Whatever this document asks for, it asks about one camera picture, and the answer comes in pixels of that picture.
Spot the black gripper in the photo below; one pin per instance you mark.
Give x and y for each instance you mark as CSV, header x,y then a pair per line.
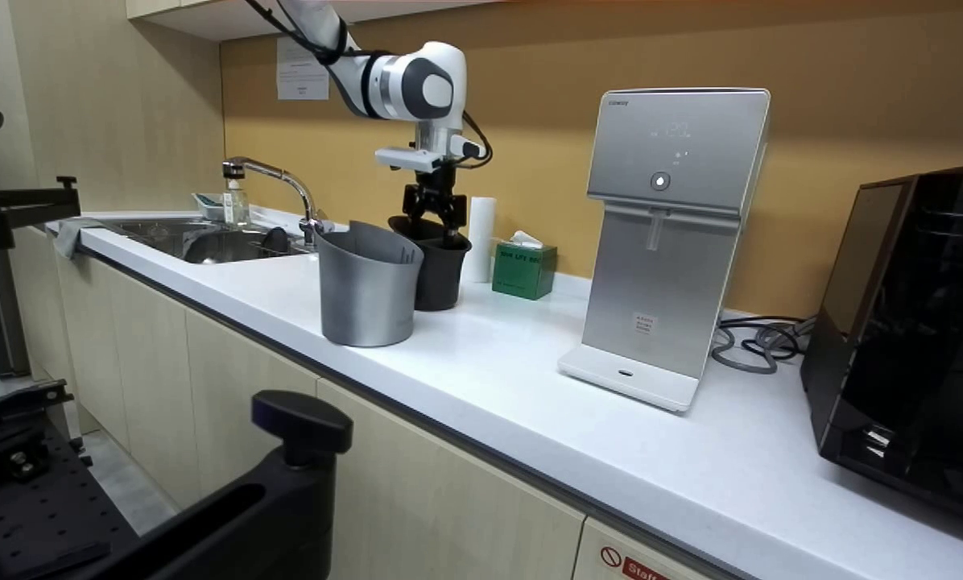
x,y
433,194

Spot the clear soap bottle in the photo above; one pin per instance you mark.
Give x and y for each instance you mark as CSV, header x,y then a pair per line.
x,y
232,205

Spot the grey metal cup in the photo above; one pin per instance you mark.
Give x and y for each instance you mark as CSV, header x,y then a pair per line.
x,y
369,292

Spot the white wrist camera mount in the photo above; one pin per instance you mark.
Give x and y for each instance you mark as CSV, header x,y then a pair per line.
x,y
420,160

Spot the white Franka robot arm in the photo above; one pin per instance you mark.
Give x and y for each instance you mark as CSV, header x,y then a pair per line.
x,y
394,70

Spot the green tissue box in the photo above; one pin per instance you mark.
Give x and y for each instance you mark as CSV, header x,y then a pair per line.
x,y
522,269

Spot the stainless steel sink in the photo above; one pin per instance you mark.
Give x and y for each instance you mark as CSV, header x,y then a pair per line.
x,y
162,234

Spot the red warning sticker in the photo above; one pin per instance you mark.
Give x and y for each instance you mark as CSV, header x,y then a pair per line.
x,y
632,564

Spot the white plastic bottle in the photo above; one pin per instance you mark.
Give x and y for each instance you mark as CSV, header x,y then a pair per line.
x,y
484,245

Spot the black coffee machine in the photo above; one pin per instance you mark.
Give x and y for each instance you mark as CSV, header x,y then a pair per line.
x,y
919,344

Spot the black plastic can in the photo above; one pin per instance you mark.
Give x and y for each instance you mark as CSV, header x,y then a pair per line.
x,y
439,269

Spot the white paper wall notice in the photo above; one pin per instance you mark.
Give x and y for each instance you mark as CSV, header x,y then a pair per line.
x,y
302,75

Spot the chrome kitchen faucet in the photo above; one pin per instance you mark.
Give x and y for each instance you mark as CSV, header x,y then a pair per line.
x,y
288,179

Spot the beige counter cabinet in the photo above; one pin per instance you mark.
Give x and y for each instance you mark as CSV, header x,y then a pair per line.
x,y
224,407

